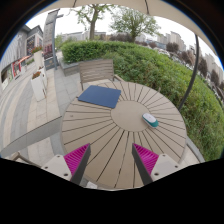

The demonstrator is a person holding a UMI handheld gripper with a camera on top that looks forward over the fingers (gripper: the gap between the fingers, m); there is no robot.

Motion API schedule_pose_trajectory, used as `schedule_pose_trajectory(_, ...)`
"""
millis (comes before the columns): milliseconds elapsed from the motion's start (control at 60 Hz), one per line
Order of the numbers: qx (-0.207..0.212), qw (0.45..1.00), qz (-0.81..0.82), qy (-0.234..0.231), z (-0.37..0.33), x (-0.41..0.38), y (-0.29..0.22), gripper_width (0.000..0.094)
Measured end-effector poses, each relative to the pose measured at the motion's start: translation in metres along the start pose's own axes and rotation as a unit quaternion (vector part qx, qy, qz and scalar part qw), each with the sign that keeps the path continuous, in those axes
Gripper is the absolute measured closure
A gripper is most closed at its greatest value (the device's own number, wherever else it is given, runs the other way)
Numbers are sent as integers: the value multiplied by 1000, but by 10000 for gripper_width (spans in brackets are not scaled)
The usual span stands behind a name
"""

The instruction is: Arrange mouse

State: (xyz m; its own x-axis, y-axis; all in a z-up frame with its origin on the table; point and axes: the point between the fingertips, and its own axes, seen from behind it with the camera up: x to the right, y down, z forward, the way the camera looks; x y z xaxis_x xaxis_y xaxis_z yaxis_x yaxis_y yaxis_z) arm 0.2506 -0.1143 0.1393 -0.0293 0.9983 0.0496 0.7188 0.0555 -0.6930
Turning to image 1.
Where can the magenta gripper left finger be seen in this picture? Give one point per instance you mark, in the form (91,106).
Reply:
(70,167)

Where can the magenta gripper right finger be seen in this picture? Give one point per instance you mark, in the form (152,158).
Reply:
(152,166)

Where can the white and teal computer mouse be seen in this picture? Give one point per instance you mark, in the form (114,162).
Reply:
(150,120)

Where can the round slatted patio table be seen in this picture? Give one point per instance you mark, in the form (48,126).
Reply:
(111,133)

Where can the green hedge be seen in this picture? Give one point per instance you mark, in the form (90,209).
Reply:
(202,113)

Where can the white planter box near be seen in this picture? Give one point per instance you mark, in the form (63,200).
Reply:
(38,86)

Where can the white planter box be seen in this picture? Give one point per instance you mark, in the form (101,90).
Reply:
(38,58)
(38,86)

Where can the grey slatted patio chair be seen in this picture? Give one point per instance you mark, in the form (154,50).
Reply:
(95,70)

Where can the white planter box far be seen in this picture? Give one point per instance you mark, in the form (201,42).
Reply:
(38,58)

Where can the beige patio umbrella canopy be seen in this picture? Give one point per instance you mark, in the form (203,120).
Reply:
(152,7)

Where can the grey banner sign post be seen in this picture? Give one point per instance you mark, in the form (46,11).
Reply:
(49,54)

